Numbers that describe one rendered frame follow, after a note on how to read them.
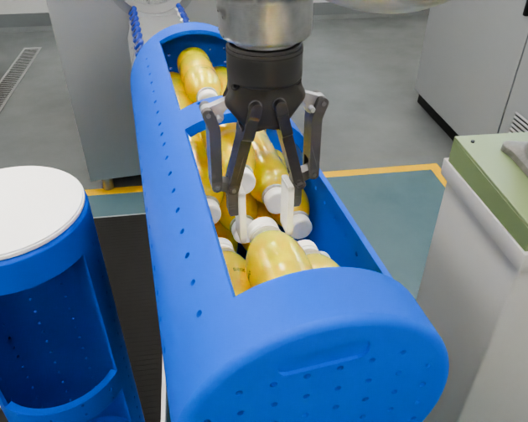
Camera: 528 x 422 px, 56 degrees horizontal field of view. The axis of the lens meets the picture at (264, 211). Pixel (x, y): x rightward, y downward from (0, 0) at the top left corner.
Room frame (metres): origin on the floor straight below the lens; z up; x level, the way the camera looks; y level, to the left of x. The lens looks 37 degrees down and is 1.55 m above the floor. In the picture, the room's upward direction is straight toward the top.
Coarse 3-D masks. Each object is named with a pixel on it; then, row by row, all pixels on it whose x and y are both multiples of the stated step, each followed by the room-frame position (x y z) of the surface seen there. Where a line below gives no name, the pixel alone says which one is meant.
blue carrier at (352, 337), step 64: (192, 128) 0.65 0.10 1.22; (192, 192) 0.50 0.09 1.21; (320, 192) 0.67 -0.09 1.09; (192, 256) 0.40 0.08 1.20; (192, 320) 0.32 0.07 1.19; (256, 320) 0.29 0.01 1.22; (320, 320) 0.28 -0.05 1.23; (384, 320) 0.29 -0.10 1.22; (192, 384) 0.26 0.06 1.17; (256, 384) 0.26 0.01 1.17; (320, 384) 0.27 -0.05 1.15; (384, 384) 0.29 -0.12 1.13
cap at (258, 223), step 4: (256, 220) 0.48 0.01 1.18; (260, 220) 0.48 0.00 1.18; (264, 220) 0.48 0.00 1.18; (268, 220) 0.48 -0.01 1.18; (272, 220) 0.49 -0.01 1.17; (252, 224) 0.48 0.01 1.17; (256, 224) 0.48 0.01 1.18; (260, 224) 0.48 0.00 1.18; (264, 224) 0.48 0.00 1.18; (268, 224) 0.48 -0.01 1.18; (272, 224) 0.48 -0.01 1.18; (276, 224) 0.48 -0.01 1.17; (248, 228) 0.48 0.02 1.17; (252, 228) 0.48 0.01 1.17; (256, 228) 0.47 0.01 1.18; (248, 232) 0.48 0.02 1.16; (252, 232) 0.47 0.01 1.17; (248, 236) 0.48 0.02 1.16
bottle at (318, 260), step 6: (306, 252) 0.48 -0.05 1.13; (312, 252) 0.48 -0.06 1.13; (318, 252) 0.48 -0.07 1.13; (312, 258) 0.45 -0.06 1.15; (318, 258) 0.45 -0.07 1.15; (324, 258) 0.45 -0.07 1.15; (312, 264) 0.44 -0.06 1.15; (318, 264) 0.44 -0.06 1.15; (324, 264) 0.44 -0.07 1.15; (330, 264) 0.44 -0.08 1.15; (336, 264) 0.45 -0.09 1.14
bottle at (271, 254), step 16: (256, 240) 0.44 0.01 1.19; (272, 240) 0.43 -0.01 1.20; (288, 240) 0.43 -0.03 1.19; (256, 256) 0.41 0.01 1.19; (272, 256) 0.40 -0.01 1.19; (288, 256) 0.40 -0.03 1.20; (304, 256) 0.41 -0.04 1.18; (256, 272) 0.39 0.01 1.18; (272, 272) 0.38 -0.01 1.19; (288, 272) 0.37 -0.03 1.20
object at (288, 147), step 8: (280, 104) 0.47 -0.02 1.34; (280, 112) 0.47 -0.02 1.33; (280, 120) 0.47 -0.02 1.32; (288, 120) 0.47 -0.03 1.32; (280, 128) 0.47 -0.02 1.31; (288, 128) 0.47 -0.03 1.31; (280, 136) 0.48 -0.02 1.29; (288, 136) 0.48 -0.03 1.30; (280, 144) 0.50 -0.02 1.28; (288, 144) 0.48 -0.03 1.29; (288, 152) 0.48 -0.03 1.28; (296, 152) 0.48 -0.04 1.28; (288, 160) 0.48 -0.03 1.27; (296, 160) 0.48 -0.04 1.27; (288, 168) 0.49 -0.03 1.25; (296, 168) 0.48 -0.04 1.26; (296, 176) 0.48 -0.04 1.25; (296, 184) 0.48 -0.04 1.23; (304, 184) 0.47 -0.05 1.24
